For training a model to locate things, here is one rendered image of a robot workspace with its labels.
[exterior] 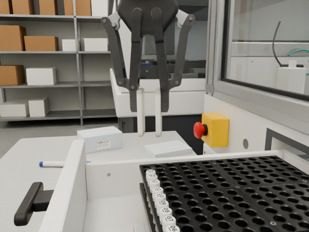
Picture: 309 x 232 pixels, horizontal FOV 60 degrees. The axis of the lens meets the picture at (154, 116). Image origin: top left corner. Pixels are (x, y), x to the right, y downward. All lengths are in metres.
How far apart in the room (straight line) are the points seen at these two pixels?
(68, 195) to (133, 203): 0.17
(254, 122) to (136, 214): 0.29
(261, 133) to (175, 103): 0.64
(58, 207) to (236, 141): 0.46
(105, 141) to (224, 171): 0.54
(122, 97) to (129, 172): 0.69
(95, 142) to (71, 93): 3.76
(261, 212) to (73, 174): 0.21
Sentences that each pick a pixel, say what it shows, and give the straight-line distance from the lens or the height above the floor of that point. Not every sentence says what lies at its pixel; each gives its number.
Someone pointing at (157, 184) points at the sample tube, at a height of 0.91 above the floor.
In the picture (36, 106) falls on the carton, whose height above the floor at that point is 0.31.
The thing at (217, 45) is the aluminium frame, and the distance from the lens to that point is 0.73.
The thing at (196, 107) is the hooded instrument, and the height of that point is 0.84.
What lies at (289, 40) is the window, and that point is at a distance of 0.51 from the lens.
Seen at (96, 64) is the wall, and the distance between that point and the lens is 4.52.
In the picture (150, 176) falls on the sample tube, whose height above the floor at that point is 0.91.
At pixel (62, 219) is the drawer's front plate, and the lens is 0.25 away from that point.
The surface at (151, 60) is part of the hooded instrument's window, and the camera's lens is 1.11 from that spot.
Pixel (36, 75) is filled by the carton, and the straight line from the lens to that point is 4.17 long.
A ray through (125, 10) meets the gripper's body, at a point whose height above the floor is 1.12.
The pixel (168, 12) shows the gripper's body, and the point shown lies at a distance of 0.39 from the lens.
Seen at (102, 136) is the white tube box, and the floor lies 0.81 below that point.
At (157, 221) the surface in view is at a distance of 0.28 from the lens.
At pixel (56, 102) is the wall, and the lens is 4.66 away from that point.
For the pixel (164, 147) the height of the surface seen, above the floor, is 0.78.
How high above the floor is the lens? 1.06
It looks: 13 degrees down
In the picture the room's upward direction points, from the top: straight up
